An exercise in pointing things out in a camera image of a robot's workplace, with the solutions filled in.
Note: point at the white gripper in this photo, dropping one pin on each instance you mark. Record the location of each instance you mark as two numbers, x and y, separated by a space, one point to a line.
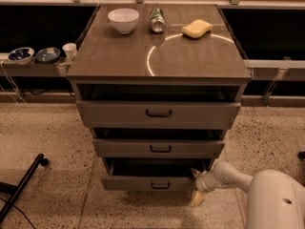
201 182

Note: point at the grey bottom drawer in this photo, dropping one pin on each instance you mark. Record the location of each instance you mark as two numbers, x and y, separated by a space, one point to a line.
152 174

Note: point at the grey drawer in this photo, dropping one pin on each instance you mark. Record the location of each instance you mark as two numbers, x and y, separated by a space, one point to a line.
158 115
152 174
157 148

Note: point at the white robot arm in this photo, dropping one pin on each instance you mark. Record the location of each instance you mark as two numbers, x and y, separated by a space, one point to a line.
274 199

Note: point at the grey middle drawer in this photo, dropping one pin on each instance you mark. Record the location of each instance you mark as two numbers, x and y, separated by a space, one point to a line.
157 148

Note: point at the grey drawer cabinet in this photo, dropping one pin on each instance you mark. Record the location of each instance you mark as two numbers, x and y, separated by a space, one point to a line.
167 67

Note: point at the grey top drawer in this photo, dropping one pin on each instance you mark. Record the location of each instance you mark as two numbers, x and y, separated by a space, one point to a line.
158 115

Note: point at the black caster wheel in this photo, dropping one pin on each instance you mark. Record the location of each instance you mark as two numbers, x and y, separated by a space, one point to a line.
301 155

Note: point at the yellow sponge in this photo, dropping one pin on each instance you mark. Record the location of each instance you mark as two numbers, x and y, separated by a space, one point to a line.
197 29

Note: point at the green soda can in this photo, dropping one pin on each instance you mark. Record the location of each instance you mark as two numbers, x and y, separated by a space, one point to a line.
157 21

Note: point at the white bowl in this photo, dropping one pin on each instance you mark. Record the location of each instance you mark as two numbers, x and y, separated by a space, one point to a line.
123 20

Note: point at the white paper cup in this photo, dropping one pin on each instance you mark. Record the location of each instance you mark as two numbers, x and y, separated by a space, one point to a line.
70 51

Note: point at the black chair leg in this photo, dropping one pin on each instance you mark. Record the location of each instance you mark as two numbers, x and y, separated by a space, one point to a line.
14 191

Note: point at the grey blue bowl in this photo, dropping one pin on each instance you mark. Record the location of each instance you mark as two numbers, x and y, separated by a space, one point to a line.
48 55

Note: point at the grey side shelf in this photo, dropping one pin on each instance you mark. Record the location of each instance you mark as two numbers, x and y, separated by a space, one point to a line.
35 68

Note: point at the blue patterned bowl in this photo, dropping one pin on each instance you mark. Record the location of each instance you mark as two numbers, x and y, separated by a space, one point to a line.
21 56

